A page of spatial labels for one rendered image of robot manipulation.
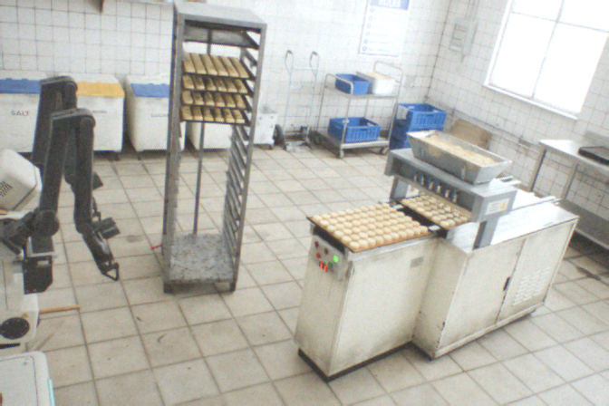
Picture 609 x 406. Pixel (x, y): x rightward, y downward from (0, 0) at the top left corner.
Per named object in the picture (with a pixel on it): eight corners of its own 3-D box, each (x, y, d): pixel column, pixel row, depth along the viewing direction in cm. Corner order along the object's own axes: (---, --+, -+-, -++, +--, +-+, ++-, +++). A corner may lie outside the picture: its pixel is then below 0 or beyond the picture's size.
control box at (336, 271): (314, 257, 300) (318, 235, 294) (342, 279, 283) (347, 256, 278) (308, 258, 298) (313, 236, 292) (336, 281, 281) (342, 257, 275)
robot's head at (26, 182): (-24, 196, 184) (8, 164, 184) (-23, 172, 201) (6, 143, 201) (14, 218, 193) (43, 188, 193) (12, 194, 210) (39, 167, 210)
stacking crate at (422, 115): (424, 117, 763) (428, 103, 755) (443, 126, 732) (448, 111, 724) (391, 118, 733) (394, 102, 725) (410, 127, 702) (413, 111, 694)
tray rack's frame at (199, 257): (238, 292, 375) (270, 24, 302) (161, 294, 360) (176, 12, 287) (227, 246, 430) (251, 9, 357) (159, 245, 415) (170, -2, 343)
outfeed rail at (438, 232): (549, 203, 395) (552, 194, 392) (553, 205, 392) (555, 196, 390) (342, 258, 275) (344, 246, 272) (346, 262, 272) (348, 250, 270)
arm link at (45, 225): (49, 100, 176) (52, 110, 168) (92, 108, 183) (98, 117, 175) (30, 223, 190) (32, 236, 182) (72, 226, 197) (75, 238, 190)
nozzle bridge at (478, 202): (411, 193, 372) (423, 146, 358) (501, 241, 322) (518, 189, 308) (377, 199, 352) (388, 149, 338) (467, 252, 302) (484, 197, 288)
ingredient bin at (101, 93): (67, 165, 532) (64, 88, 501) (59, 143, 581) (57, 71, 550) (124, 163, 558) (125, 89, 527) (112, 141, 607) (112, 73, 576)
